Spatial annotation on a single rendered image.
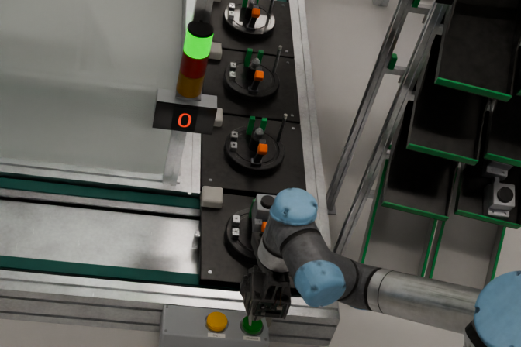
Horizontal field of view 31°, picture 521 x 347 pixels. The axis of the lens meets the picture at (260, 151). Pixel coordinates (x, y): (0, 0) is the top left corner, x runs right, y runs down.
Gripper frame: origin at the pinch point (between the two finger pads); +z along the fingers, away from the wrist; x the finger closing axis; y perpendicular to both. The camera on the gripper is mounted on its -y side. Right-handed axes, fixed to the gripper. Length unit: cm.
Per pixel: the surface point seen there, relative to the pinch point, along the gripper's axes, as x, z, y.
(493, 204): 42, -24, -13
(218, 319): -6.8, 3.4, 0.0
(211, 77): -8, 4, -72
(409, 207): 27.4, -18.8, -14.6
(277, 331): 6.8, 10.6, -3.5
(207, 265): -9.0, 3.6, -13.2
